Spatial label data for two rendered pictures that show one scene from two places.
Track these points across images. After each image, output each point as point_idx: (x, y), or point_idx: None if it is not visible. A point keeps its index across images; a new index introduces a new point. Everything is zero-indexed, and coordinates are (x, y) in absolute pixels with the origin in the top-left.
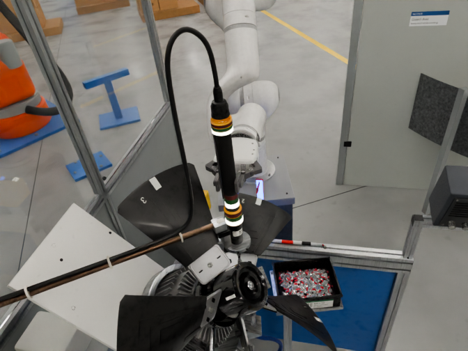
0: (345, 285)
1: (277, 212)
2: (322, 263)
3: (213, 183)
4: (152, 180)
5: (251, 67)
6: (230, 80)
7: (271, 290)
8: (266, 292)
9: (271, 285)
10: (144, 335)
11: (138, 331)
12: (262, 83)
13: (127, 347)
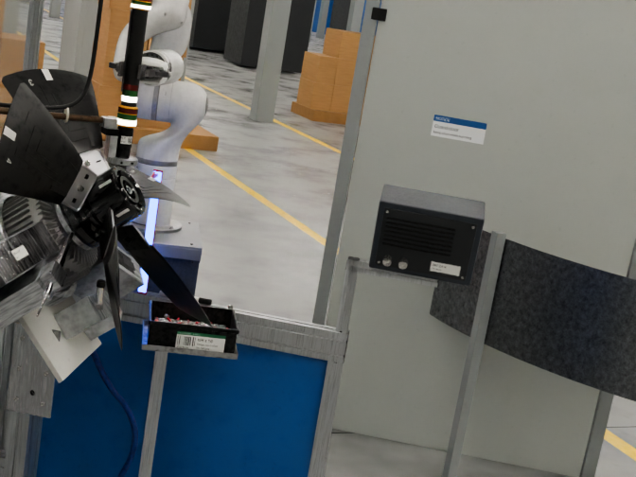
0: (254, 394)
1: (173, 193)
2: (222, 320)
3: (116, 66)
4: (44, 71)
5: (178, 8)
6: (152, 14)
7: (135, 408)
8: (143, 207)
9: (136, 394)
10: (27, 128)
11: (26, 119)
12: (187, 82)
13: (13, 122)
